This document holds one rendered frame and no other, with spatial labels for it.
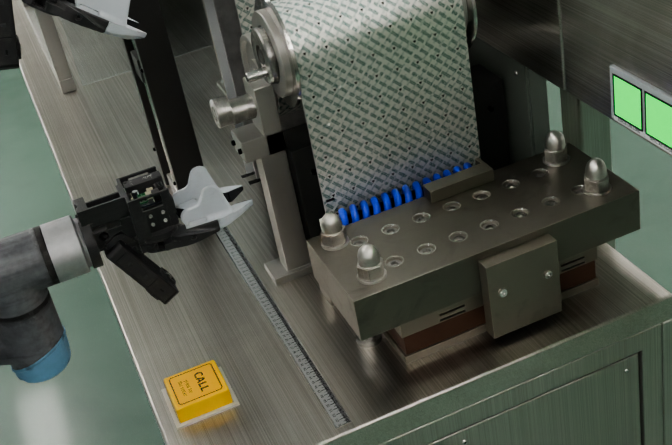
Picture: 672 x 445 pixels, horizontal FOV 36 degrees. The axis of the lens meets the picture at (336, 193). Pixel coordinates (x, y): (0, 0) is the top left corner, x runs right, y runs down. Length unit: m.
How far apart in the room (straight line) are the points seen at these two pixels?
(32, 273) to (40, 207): 2.61
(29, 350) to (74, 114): 0.96
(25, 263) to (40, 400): 1.71
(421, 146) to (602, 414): 0.43
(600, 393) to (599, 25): 0.49
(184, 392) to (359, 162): 0.37
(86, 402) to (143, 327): 1.40
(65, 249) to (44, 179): 2.80
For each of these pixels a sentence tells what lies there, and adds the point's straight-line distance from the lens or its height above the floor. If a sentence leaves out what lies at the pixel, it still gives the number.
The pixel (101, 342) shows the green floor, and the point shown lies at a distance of 3.10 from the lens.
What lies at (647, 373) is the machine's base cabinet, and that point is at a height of 0.79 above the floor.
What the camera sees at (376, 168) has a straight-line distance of 1.40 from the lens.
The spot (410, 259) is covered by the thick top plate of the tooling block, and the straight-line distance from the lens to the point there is 1.29.
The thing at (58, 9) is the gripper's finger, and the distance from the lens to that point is 1.21.
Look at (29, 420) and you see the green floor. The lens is 2.94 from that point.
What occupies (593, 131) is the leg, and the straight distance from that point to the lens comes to 1.75.
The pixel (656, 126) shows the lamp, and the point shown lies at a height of 1.18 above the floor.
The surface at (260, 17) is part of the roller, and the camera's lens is 1.33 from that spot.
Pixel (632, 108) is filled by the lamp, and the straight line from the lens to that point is 1.25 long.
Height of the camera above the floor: 1.76
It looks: 30 degrees down
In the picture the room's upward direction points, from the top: 11 degrees counter-clockwise
